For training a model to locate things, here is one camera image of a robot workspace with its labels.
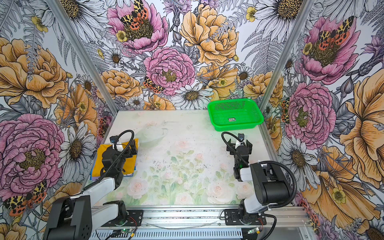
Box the yellow t shirt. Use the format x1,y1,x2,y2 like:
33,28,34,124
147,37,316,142
92,139,140,178

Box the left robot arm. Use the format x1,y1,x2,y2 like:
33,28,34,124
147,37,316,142
43,146,137,240

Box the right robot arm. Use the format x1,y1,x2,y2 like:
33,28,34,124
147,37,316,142
224,141,298,226

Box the green plastic basket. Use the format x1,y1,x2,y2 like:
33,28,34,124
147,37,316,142
207,99,265,132

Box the folded purple t shirt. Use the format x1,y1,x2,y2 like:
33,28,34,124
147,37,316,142
90,170,104,181

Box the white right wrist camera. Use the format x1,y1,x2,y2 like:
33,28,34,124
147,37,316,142
235,134,246,149

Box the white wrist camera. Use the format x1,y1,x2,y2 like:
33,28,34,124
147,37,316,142
110,136,124,152
235,134,246,149

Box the right aluminium corner post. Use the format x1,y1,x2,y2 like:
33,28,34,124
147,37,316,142
258,0,316,112

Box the aluminium corner post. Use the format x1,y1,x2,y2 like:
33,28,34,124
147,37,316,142
47,1,119,116
258,0,316,112

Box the aluminium front rail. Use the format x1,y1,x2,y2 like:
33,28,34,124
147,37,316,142
88,205,316,240

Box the right black corrugated cable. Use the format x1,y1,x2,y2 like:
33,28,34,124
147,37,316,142
221,131,298,240

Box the black corrugated cable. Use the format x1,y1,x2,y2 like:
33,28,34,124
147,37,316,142
80,129,135,193
221,131,298,240

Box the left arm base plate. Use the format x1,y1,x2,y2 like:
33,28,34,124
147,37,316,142
113,210,144,227

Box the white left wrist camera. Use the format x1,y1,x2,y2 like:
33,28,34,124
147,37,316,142
110,136,124,152

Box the left black corrugated cable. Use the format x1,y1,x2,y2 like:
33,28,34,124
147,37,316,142
80,129,135,193

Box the left aluminium corner post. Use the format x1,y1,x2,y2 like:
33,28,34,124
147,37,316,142
47,1,119,116

